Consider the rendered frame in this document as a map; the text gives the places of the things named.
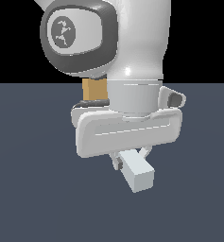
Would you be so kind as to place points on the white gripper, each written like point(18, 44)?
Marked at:
point(129, 132)

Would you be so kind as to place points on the white rectangular peg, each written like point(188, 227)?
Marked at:
point(136, 171)

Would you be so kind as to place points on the tan box with hole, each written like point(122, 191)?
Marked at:
point(94, 89)

